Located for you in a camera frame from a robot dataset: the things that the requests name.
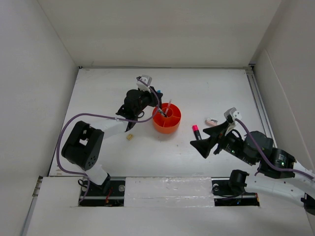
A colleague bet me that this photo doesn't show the pink capped black highlighter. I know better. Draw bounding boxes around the pink capped black highlighter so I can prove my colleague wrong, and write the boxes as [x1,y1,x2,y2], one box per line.
[192,125,202,140]

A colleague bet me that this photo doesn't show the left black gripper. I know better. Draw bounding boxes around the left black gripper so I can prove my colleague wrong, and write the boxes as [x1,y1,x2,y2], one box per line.
[134,86,161,116]

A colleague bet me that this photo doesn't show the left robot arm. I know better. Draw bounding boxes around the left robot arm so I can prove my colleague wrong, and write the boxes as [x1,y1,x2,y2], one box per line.
[56,86,163,195]

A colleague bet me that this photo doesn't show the aluminium side rail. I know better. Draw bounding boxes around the aluminium side rail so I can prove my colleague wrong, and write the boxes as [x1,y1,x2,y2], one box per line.
[246,64,278,148]

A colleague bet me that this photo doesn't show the blue capped black highlighter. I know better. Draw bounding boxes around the blue capped black highlighter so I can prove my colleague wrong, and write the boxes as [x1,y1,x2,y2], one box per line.
[157,90,163,104]

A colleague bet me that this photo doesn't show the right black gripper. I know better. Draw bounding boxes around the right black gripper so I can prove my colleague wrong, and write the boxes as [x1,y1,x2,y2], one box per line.
[189,120,254,165]

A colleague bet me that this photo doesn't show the black handled scissors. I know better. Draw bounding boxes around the black handled scissors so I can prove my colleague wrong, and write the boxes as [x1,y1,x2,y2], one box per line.
[137,111,145,122]

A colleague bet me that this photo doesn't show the orange round compartment organizer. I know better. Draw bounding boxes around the orange round compartment organizer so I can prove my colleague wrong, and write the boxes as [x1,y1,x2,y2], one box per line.
[153,103,182,134]

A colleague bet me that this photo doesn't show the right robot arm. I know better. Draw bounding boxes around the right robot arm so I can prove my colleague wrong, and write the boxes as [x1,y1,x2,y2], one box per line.
[190,121,315,215]

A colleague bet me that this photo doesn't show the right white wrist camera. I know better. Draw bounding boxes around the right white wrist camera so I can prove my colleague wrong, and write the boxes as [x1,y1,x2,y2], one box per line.
[224,107,242,133]

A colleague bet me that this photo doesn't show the pink translucent pen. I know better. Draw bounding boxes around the pink translucent pen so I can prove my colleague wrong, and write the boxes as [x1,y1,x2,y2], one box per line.
[165,99,172,117]

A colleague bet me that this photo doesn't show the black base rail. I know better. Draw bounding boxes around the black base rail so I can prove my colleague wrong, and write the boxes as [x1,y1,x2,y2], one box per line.
[78,177,260,208]

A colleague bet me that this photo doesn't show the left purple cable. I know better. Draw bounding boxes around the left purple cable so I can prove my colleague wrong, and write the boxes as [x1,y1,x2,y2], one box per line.
[56,77,160,204]

